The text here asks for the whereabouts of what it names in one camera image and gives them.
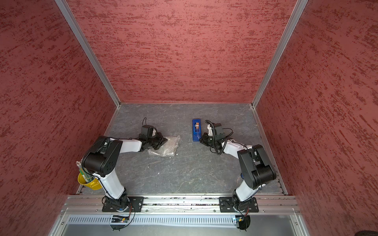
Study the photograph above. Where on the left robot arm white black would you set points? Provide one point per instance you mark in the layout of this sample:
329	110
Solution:
101	159

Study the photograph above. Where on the clear bubble wrap sheet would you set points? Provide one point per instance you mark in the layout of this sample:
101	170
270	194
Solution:
168	149

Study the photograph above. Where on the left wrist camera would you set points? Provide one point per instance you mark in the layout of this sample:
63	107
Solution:
147	132

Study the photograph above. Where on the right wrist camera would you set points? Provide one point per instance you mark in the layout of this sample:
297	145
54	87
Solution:
215	129

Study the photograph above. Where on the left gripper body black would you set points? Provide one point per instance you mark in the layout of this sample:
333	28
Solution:
156	142

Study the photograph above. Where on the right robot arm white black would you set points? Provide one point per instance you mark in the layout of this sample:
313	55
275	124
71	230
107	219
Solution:
256	171

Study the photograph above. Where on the blue tape dispenser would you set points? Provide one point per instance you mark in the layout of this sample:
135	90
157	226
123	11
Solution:
196	130

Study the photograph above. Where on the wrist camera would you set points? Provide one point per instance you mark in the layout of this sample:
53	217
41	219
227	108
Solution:
147	132
215	129

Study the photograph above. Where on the yellow pencil cup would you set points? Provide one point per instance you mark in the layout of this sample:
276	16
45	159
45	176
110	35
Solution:
94	184

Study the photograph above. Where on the white perforated cable duct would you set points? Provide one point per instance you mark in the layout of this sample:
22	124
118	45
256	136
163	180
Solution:
164	220

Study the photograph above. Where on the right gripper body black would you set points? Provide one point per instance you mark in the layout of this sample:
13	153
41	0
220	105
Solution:
209	140

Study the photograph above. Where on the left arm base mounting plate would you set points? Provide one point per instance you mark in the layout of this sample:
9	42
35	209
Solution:
123	205

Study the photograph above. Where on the bundle of pencils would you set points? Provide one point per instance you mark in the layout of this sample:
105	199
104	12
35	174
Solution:
87	177

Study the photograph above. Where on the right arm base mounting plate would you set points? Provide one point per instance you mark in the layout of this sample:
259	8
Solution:
232	204

